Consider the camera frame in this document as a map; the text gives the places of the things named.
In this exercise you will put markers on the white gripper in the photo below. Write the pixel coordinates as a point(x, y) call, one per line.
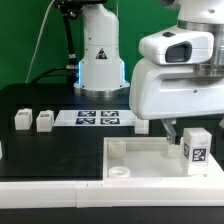
point(166, 92)

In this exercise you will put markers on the white square tabletop part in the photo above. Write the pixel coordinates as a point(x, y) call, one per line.
point(143, 157)

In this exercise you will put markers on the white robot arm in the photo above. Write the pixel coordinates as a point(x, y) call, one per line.
point(101, 71)

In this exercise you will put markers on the white marker plate with tags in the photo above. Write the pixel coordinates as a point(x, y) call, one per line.
point(95, 118)

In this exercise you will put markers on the white part at left edge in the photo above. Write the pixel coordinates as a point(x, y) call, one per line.
point(1, 153)

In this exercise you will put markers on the white L-shaped fence wall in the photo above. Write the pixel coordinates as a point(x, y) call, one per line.
point(122, 192)

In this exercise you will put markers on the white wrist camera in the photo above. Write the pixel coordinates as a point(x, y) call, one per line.
point(177, 46)

